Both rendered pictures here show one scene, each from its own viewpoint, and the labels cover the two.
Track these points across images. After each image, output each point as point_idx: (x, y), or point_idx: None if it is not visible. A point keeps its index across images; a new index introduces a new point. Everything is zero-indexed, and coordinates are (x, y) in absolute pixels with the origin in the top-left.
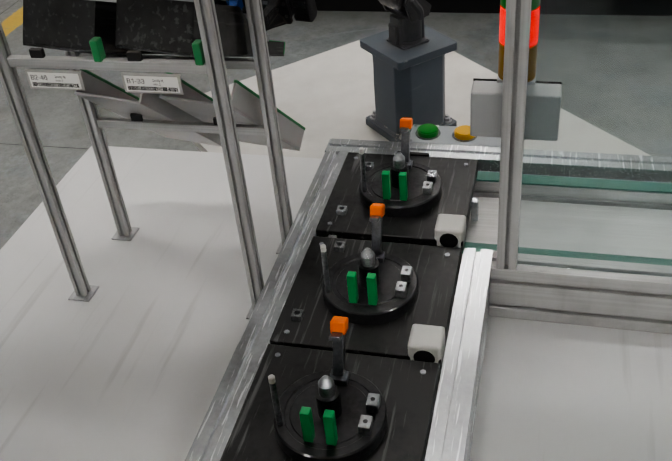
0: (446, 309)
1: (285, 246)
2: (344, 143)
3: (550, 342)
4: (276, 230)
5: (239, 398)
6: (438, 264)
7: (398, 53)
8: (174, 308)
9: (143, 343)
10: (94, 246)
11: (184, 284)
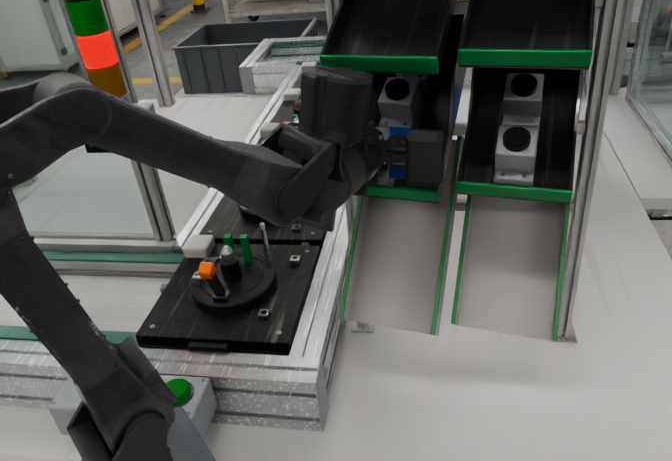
0: (223, 198)
1: (346, 238)
2: (295, 372)
3: None
4: (383, 346)
5: None
6: (219, 224)
7: (172, 438)
8: (451, 262)
9: (460, 237)
10: (585, 316)
11: (454, 282)
